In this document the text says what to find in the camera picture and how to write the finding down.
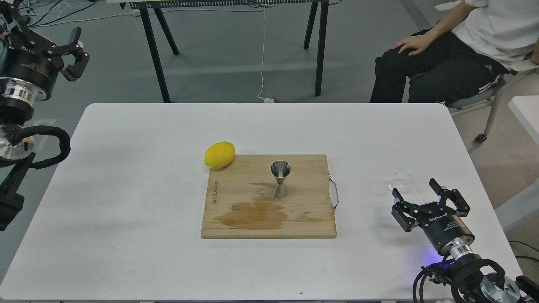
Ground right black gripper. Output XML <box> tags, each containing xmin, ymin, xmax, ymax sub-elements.
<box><xmin>391</xmin><ymin>178</ymin><xmax>475</xmax><ymax>257</ymax></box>

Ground steel jigger measuring cup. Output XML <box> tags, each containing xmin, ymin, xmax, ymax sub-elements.
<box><xmin>271</xmin><ymin>160</ymin><xmax>291</xmax><ymax>198</ymax></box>

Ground white hanging cable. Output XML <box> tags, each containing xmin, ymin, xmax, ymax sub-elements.
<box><xmin>257</xmin><ymin>5</ymin><xmax>274</xmax><ymax>103</ymax></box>

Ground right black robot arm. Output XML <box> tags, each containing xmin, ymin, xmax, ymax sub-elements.
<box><xmin>392</xmin><ymin>178</ymin><xmax>539</xmax><ymax>303</ymax></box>

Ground black floor cables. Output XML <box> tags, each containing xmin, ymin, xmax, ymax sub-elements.
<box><xmin>0</xmin><ymin>0</ymin><xmax>97</xmax><ymax>43</ymax></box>

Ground yellow lemon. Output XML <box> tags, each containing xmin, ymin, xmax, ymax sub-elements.
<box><xmin>204</xmin><ymin>141</ymin><xmax>235</xmax><ymax>169</ymax></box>

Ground white side table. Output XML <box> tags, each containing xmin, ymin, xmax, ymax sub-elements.
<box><xmin>508</xmin><ymin>95</ymin><xmax>539</xmax><ymax>145</ymax></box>

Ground clear glass cup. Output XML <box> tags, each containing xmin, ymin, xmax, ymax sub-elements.
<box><xmin>387</xmin><ymin>169</ymin><xmax>414</xmax><ymax>194</ymax></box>

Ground black legged background table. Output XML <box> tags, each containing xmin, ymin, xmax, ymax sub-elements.
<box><xmin>105</xmin><ymin>0</ymin><xmax>338</xmax><ymax>104</ymax></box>

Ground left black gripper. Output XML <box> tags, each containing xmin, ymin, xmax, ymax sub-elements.
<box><xmin>0</xmin><ymin>0</ymin><xmax>91</xmax><ymax>106</ymax></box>

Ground wooden cutting board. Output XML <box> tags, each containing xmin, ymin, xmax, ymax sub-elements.
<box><xmin>201</xmin><ymin>154</ymin><xmax>337</xmax><ymax>239</ymax></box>

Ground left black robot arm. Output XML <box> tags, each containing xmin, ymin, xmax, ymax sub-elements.
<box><xmin>0</xmin><ymin>0</ymin><xmax>90</xmax><ymax>231</ymax></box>

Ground seated person white shirt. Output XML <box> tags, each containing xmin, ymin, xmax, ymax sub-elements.
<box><xmin>370</xmin><ymin>0</ymin><xmax>539</xmax><ymax>104</ymax></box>

